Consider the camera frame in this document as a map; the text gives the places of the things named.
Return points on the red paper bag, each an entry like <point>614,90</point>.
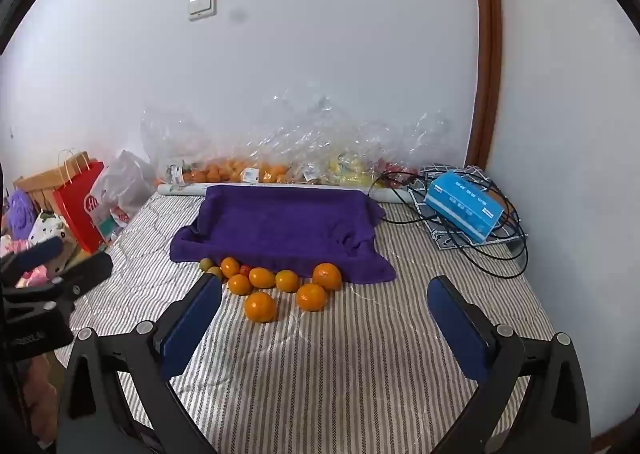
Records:
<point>75,204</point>

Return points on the brown paper bag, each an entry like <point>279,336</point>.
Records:
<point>42,184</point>

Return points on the striped bed sheet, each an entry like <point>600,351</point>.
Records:
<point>350,359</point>

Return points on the small orange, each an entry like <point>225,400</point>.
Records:
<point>287,281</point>
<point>239,285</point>
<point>261,277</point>
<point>230,266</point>

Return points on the large orange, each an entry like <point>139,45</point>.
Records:
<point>311,296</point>
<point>260,307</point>
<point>327,276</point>

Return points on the small green fruit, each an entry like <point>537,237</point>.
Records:
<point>205,264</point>
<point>215,273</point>

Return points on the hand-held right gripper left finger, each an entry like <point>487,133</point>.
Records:
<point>192,329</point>

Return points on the purple plush toy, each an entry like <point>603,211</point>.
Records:
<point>21,211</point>

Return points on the purple towel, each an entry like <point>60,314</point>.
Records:
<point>280,224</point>

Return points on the white plush toy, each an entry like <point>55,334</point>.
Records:
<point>47,229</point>

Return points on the clear bag of oranges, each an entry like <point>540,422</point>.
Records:
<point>220,153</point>

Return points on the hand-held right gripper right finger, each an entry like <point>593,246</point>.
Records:
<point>460,329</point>

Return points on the dark patterned cloth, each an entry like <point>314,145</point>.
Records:
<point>445,236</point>

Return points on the blue tissue box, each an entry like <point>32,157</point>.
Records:
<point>462,206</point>

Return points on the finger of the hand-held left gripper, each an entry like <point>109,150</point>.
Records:
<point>42,249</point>
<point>85,274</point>

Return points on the brown wooden door frame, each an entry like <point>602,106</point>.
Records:
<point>487,58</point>

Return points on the small red tomato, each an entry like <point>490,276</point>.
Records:
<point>245,270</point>

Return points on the white plastic bag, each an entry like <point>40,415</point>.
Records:
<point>122,184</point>

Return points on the white light switch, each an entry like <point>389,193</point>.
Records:
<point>202,5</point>

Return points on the clear bag of red fruit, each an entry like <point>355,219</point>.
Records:
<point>405,148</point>

